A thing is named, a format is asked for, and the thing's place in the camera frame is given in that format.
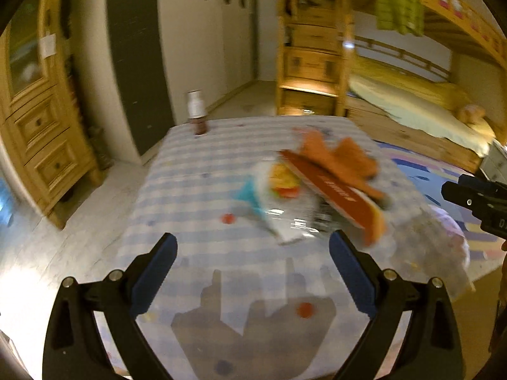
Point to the yellow blanket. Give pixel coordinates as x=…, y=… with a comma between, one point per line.
x=420, y=81

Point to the white wardrobe round holes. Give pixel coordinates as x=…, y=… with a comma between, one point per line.
x=214, y=35

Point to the checkered tablecloth table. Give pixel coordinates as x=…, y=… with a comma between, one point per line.
x=206, y=190

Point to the red carton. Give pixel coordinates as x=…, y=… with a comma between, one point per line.
x=336, y=190

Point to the clear printed plastic wrapper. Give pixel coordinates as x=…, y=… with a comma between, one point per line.
x=285, y=190

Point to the wooden bunk bed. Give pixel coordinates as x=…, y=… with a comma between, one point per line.
x=420, y=136

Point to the pale yellow mattress sheet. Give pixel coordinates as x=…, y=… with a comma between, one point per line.
x=424, y=120

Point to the wooden stair drawers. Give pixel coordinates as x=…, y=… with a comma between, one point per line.
x=311, y=59

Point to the white paper tag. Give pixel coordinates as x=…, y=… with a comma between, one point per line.
x=47, y=46

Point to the green puffer jacket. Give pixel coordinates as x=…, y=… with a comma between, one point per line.
x=400, y=4

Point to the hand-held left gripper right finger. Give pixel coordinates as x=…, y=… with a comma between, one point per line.
x=352, y=273

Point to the pastel rainbow rug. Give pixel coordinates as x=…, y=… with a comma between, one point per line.
x=420, y=170

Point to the translucent pink plastic bag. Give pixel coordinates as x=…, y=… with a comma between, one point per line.
x=435, y=245

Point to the dark camouflage bag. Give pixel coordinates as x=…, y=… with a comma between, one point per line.
x=101, y=146

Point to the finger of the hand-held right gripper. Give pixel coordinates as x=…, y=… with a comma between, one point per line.
x=467, y=194

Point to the wooden cabinet with drawers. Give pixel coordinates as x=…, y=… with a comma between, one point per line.
x=43, y=134

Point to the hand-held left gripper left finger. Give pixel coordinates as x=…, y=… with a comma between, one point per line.
x=152, y=273

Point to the dark wardrobe panel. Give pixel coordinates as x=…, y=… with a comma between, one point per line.
x=138, y=59

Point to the brown bottle white label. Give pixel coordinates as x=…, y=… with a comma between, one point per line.
x=197, y=111

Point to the teal plastic wrapper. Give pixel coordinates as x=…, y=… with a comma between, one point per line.
x=251, y=200

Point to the yellow plush toy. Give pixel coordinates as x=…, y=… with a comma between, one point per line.
x=472, y=114

